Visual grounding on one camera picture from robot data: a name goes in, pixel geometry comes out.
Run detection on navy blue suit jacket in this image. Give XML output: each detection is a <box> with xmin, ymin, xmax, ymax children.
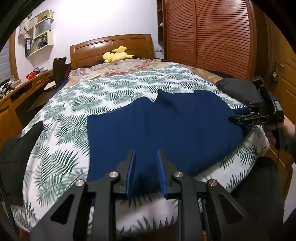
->
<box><xmin>87</xmin><ymin>90</ymin><xmax>250</xmax><ymax>196</ymax></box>

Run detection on right hand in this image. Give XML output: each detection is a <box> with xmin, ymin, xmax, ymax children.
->
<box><xmin>263</xmin><ymin>116</ymin><xmax>295</xmax><ymax>151</ymax></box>

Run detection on dark grey folded garment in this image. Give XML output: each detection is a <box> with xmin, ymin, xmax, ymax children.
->
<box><xmin>215</xmin><ymin>78</ymin><xmax>262</xmax><ymax>105</ymax></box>

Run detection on leaf print bed sheet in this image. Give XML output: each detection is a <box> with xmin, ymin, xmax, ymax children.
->
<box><xmin>11</xmin><ymin>63</ymin><xmax>269</xmax><ymax>234</ymax></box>

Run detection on wooden louvered wardrobe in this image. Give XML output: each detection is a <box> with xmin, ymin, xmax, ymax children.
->
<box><xmin>157</xmin><ymin>0</ymin><xmax>296</xmax><ymax>197</ymax></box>

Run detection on black folded garment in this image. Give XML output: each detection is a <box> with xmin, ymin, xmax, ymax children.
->
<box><xmin>1</xmin><ymin>121</ymin><xmax>44</xmax><ymax>206</ymax></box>

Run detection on wooden desk cabinet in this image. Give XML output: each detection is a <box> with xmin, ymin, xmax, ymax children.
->
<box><xmin>1</xmin><ymin>70</ymin><xmax>53</xmax><ymax>145</ymax></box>

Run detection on floral quilt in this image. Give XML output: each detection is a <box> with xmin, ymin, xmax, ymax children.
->
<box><xmin>64</xmin><ymin>58</ymin><xmax>224</xmax><ymax>88</ymax></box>

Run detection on black gadgets on desk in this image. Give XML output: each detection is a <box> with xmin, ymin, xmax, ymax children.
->
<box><xmin>0</xmin><ymin>83</ymin><xmax>15</xmax><ymax>99</ymax></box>

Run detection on dark wooden chair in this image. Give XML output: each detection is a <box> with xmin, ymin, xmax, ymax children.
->
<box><xmin>52</xmin><ymin>56</ymin><xmax>67</xmax><ymax>85</ymax></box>

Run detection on red basket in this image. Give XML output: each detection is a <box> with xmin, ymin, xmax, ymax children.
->
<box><xmin>26</xmin><ymin>70</ymin><xmax>37</xmax><ymax>80</ymax></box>

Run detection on yellow plush toy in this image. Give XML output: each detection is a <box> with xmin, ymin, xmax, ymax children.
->
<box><xmin>102</xmin><ymin>46</ymin><xmax>133</xmax><ymax>63</ymax></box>

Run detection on grey window blind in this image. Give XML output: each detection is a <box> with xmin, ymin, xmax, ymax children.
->
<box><xmin>0</xmin><ymin>41</ymin><xmax>11</xmax><ymax>84</ymax></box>

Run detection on wooden headboard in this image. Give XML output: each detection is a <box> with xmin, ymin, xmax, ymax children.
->
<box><xmin>70</xmin><ymin>34</ymin><xmax>154</xmax><ymax>69</ymax></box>

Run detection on white wall shelf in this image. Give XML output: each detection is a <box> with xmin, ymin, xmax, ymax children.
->
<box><xmin>18</xmin><ymin>9</ymin><xmax>54</xmax><ymax>58</ymax></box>

